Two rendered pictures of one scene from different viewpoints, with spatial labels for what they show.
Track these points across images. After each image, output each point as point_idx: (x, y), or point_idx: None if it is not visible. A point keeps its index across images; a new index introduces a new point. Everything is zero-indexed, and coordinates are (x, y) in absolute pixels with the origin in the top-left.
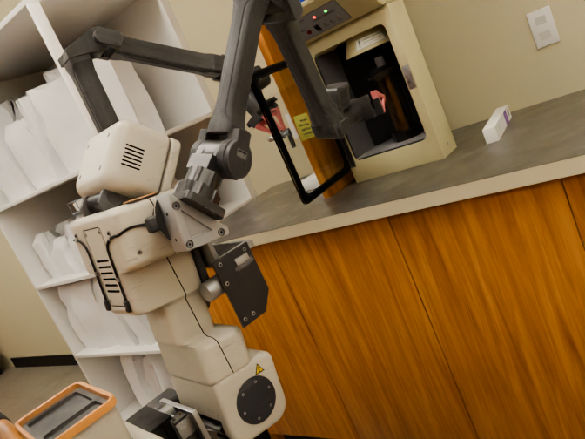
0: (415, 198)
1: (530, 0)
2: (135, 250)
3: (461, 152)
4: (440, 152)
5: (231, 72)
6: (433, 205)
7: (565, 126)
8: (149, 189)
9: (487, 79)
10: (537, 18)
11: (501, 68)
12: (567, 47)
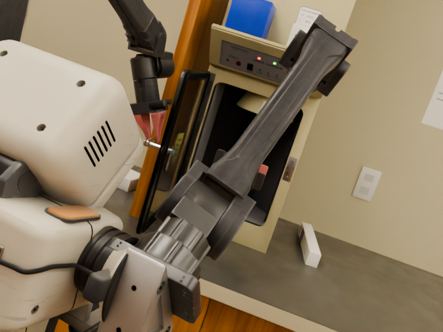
0: (261, 304)
1: (372, 159)
2: (32, 305)
3: (281, 257)
4: (265, 246)
5: (278, 124)
6: (273, 321)
7: (380, 298)
8: (85, 198)
9: (300, 188)
10: (368, 175)
11: (317, 188)
12: (370, 209)
